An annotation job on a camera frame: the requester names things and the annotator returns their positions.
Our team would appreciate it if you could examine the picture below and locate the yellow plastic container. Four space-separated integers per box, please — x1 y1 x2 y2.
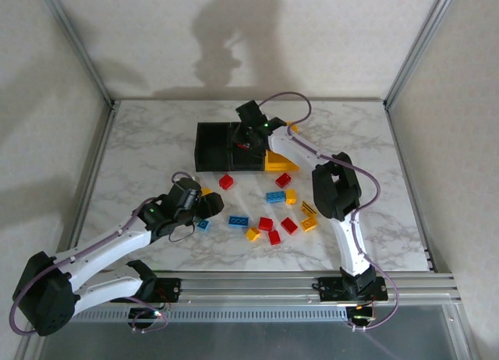
264 120 301 172

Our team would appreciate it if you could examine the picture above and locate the small controller board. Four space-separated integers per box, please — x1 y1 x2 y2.
349 305 377 324
128 307 168 324

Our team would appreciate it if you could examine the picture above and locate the clear acrylic panel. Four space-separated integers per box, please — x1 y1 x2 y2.
38 303 469 360

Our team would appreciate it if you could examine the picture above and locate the thin black cable loop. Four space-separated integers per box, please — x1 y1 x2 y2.
168 222 196 243

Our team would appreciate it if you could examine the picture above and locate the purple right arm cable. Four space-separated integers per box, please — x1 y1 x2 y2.
257 90 399 333

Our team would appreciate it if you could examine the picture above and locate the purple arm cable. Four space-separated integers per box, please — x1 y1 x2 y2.
8 171 171 337
257 90 399 333

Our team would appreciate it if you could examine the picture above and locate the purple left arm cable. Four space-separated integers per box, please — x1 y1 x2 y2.
8 171 171 337

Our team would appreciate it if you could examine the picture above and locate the aluminium table side rail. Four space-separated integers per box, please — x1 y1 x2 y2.
15 102 120 360
384 102 436 272

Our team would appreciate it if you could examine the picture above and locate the aluminium extrusion rail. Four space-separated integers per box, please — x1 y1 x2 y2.
97 271 457 307

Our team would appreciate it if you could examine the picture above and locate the grey slotted cable duct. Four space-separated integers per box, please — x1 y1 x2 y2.
73 307 349 323

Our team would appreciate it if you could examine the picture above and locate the aluminium frame post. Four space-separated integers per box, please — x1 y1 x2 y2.
37 0 116 106
384 0 458 106

